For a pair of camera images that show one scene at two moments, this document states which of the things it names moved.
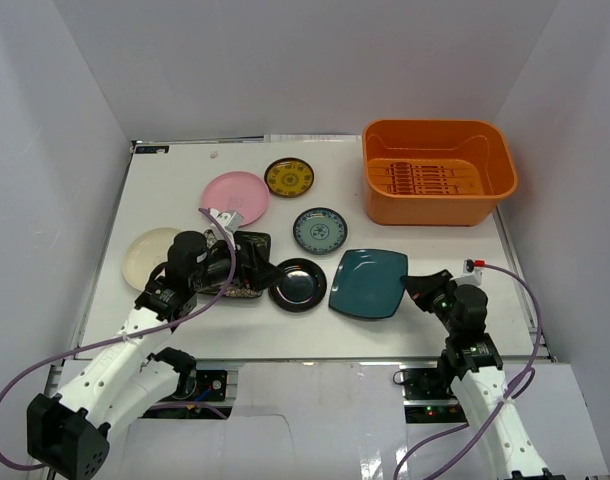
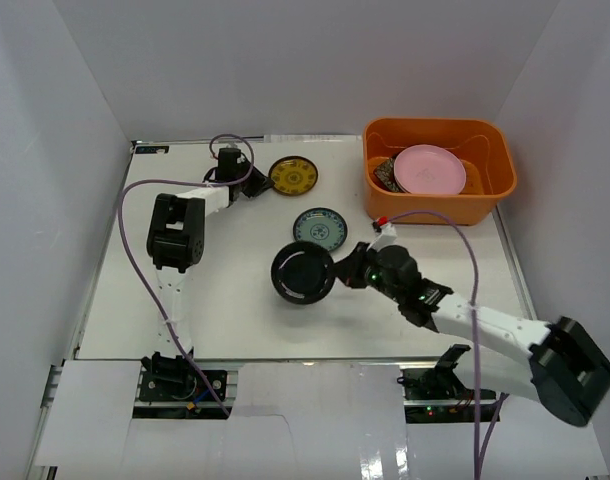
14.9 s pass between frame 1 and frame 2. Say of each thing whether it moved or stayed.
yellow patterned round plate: stayed
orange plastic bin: stayed
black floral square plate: moved
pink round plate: moved
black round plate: moved
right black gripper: moved
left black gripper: moved
